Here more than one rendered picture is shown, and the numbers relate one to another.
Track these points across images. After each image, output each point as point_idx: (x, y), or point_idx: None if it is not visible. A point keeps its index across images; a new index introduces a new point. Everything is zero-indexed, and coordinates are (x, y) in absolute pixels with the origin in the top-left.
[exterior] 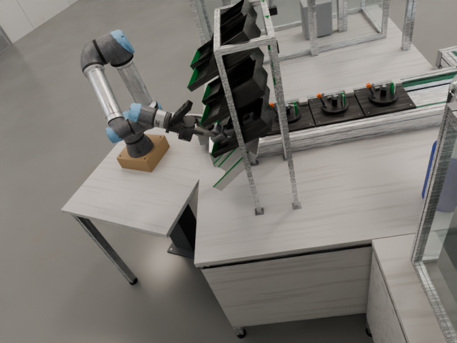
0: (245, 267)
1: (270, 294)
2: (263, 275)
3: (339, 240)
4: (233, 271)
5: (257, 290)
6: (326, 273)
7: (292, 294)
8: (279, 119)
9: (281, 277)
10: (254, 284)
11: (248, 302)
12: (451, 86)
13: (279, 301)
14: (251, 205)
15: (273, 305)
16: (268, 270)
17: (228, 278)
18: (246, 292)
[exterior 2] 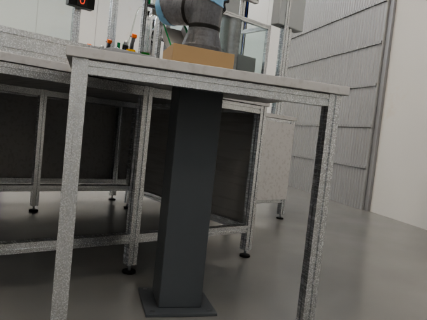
0: (242, 115)
1: (229, 161)
2: (232, 131)
3: None
4: (248, 120)
5: (236, 152)
6: None
7: (217, 164)
8: (143, 40)
9: (223, 135)
10: (237, 143)
11: (241, 173)
12: (156, 18)
13: (223, 175)
14: None
15: (227, 182)
16: (230, 124)
17: (251, 129)
18: (242, 155)
